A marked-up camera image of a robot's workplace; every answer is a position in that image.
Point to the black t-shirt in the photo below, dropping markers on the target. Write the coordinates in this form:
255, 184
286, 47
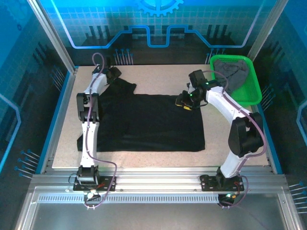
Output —
148, 124

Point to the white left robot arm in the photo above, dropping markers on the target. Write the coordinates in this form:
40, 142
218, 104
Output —
89, 139

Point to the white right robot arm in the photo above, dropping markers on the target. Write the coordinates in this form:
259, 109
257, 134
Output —
242, 136

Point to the gray t-shirt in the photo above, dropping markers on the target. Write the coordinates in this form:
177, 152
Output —
233, 74

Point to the green plastic basket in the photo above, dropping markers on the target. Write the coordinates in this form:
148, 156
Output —
254, 83

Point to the blue table edge strip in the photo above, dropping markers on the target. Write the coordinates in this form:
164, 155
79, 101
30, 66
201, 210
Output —
271, 143
54, 119

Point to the perforated metal strip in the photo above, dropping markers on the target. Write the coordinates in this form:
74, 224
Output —
144, 198

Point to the aluminium corner post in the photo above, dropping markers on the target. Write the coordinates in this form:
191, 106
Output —
263, 28
51, 33

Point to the aluminium frame rail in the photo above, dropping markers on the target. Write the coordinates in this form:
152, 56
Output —
156, 178

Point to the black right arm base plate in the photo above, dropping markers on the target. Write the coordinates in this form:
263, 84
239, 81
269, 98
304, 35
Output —
208, 183

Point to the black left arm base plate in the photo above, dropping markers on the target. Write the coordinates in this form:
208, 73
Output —
108, 183

